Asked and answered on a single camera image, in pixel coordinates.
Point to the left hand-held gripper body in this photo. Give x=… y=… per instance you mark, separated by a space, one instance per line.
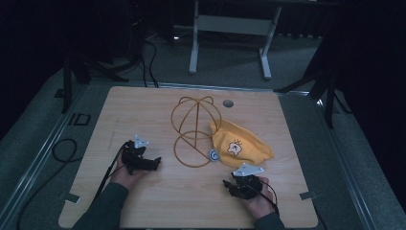
x=135 y=156

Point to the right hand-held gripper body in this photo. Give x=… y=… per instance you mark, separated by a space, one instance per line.
x=247 y=185

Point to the yellow hat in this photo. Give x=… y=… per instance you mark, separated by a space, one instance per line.
x=239 y=145

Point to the person's left hand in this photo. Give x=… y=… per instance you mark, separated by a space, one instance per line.
x=126 y=177

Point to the person's right hand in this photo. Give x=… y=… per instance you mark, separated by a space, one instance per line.
x=261 y=204

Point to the round white swirl tag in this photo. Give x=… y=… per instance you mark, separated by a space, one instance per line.
x=214 y=155

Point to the grey tape piece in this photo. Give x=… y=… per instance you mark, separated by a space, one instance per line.
x=308 y=195
x=72 y=197

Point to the grey round table grommet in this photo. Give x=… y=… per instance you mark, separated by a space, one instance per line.
x=228 y=103

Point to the black tripod stand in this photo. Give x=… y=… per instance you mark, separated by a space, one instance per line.
x=328 y=96
x=67 y=86

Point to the white desk frame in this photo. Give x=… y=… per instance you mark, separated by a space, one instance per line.
x=231 y=25

